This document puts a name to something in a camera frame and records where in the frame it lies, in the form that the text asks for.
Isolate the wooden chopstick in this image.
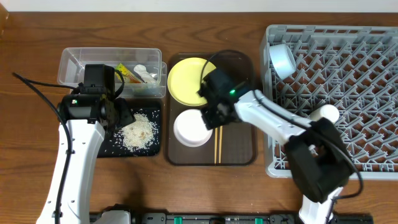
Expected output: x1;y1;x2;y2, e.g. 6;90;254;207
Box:
218;126;223;164
214;128;218;164

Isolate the white bowl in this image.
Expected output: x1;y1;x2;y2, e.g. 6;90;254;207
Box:
174;109;213;147

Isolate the yellow green snack wrapper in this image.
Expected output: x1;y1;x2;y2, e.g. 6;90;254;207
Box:
115;63;142;83

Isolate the yellow plate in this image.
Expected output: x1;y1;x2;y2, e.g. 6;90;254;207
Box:
167;57;216;106

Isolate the light blue bowl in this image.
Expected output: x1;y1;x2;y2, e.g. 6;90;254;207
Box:
269;44;296;80

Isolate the pale green cup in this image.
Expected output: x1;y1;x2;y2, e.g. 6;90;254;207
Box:
309;105;340;123

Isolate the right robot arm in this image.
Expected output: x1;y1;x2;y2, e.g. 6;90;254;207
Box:
198;87;359;223

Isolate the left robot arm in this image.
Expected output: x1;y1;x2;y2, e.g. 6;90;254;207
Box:
37;94;134;223

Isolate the grey dishwasher rack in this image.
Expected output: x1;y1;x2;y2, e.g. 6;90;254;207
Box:
260;25;397;180

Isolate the pile of rice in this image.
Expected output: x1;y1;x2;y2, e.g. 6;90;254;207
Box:
113;113;159;152

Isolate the black tray bin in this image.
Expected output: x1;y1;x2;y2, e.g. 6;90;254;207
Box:
98;99;162;158

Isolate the dark brown serving tray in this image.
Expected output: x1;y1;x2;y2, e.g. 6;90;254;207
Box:
165;52;257;166

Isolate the crumpled white napkin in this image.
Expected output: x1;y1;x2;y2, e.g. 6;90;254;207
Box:
133;64;157;83

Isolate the clear plastic bin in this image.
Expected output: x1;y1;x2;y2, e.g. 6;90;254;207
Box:
57;47;167;99

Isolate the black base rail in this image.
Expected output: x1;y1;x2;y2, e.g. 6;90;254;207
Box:
90;203;374;224

